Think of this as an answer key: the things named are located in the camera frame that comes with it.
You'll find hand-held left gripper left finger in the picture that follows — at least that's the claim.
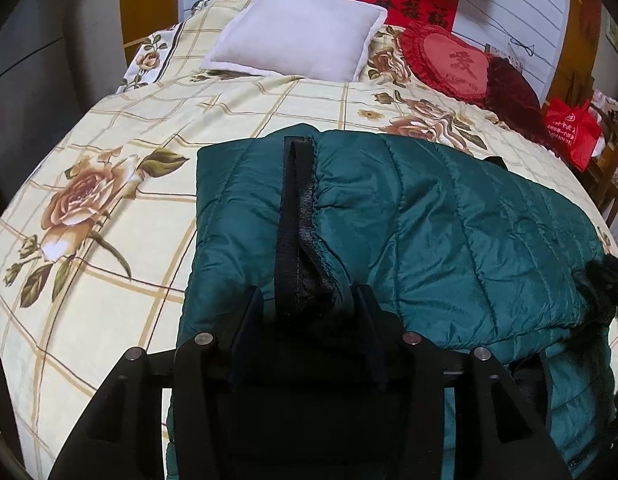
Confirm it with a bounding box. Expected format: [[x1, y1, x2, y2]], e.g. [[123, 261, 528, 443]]
[[48, 285, 265, 480]]

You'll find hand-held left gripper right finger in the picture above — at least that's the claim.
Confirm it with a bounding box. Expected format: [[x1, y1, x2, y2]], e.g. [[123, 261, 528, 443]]
[[351, 284, 572, 480]]

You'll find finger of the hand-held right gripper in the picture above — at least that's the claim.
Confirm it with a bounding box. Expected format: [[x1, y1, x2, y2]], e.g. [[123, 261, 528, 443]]
[[573, 254, 618, 323]]

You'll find green puffer jacket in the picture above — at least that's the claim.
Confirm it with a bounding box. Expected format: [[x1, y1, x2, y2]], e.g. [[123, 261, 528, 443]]
[[164, 122, 618, 480]]

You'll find wooden chair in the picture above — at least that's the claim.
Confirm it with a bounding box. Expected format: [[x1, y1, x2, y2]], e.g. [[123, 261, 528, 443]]
[[584, 87, 618, 226]]

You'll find floral checked bed blanket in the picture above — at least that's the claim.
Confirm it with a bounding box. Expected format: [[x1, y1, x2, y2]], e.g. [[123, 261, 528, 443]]
[[0, 0, 618, 476]]

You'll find red shopping bag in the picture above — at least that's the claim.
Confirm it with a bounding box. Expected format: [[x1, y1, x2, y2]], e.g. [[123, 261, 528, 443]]
[[544, 97, 602, 173]]

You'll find dark red velvet pillow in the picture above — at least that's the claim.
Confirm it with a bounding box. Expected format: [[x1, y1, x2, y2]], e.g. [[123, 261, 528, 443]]
[[484, 56, 557, 148]]

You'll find orange wooden door panel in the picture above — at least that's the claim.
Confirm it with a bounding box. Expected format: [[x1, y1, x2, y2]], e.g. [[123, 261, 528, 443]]
[[120, 0, 184, 68], [554, 0, 602, 106]]

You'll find red heart pillow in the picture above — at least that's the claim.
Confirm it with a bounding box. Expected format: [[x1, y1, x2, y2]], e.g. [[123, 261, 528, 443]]
[[399, 22, 492, 106]]

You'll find white square pillow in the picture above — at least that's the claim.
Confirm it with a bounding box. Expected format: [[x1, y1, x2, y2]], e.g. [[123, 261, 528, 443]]
[[201, 0, 385, 83]]

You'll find grey wardrobe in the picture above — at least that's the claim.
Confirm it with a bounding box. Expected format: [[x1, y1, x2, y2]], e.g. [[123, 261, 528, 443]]
[[0, 0, 70, 111]]

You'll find black wall cable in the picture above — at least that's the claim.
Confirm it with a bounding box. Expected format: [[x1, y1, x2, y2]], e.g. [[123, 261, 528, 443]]
[[389, 0, 537, 57]]

